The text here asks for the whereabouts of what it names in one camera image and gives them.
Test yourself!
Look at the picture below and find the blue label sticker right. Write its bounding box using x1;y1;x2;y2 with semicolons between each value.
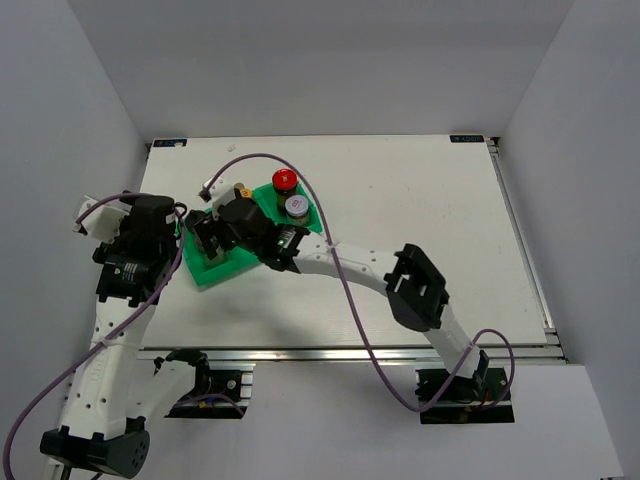
449;134;485;143

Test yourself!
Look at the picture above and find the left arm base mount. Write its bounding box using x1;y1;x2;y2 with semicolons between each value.
153;349;247;420

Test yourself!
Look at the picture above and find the silver lid glass jar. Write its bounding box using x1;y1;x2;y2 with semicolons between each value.
285;194;310;227

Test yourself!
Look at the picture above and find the black lid spice jar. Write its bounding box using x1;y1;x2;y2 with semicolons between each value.
184;210;206;242

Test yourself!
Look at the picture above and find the green plastic divided bin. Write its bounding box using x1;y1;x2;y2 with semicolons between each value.
184;182;323;288

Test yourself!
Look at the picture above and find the blue label sticker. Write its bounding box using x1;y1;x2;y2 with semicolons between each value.
449;134;485;143
152;138;187;148

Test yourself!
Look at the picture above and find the black grinder white jar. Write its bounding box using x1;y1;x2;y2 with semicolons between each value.
203;237;230;265

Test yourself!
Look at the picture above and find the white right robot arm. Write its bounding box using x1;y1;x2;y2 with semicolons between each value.
214;197;488;402

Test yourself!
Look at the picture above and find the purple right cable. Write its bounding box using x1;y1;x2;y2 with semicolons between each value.
202;152;517;414

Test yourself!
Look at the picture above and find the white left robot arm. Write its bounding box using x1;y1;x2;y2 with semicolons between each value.
40;193;212;479

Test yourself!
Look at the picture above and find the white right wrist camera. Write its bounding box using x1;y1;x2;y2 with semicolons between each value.
198;177;236;220

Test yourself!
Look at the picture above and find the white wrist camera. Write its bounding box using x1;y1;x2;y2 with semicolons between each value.
198;177;236;220
72;196;128;243

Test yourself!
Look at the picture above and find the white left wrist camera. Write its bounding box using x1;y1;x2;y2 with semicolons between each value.
72;196;128;243

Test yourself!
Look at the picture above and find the red cap sauce bottle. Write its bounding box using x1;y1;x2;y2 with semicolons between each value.
272;168;298;197

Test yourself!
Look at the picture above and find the blue label sticker left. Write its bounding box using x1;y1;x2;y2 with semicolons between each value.
152;138;187;148

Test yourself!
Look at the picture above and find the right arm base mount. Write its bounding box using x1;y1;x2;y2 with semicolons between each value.
419;368;515;425

